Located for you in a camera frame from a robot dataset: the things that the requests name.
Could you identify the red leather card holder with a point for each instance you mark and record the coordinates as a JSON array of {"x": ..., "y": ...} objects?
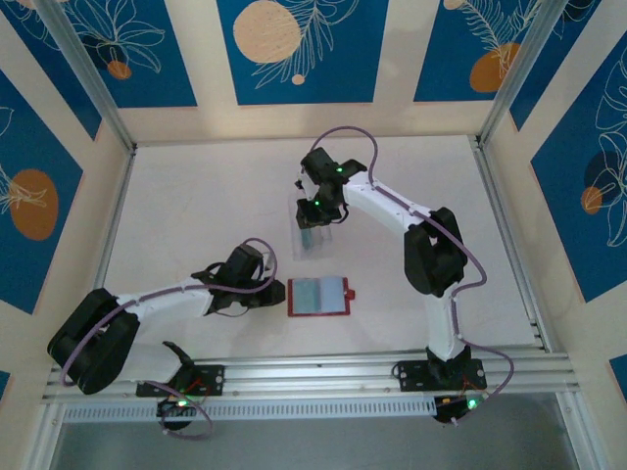
[{"x": 333, "y": 296}]

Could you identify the black controller board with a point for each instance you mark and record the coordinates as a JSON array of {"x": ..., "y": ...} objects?
[
  {"x": 171, "y": 406},
  {"x": 450, "y": 411}
]

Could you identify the aluminium frame leg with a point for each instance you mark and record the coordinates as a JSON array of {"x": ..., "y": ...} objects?
[
  {"x": 570, "y": 431},
  {"x": 46, "y": 440}
]

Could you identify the aluminium frame post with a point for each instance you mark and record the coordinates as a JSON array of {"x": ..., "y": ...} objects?
[
  {"x": 519, "y": 68},
  {"x": 88, "y": 73}
]

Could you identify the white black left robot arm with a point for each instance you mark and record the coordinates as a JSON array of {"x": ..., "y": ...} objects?
[{"x": 161, "y": 301}]

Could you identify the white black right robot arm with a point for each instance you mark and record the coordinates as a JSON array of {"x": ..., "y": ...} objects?
[{"x": 382, "y": 201}]

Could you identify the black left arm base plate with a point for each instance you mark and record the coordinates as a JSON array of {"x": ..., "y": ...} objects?
[{"x": 215, "y": 379}]

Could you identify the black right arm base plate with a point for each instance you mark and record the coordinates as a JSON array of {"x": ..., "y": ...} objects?
[{"x": 409, "y": 377}]

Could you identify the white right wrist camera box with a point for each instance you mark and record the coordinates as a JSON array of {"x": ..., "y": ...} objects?
[{"x": 304, "y": 188}]

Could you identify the aluminium side rail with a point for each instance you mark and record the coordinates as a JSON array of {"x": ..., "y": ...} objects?
[
  {"x": 117, "y": 215},
  {"x": 495, "y": 196}
]

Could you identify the aluminium table edge rail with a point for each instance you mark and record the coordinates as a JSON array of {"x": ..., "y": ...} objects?
[{"x": 313, "y": 377}]

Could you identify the clear plastic bag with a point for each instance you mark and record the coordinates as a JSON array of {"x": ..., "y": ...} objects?
[{"x": 321, "y": 245}]

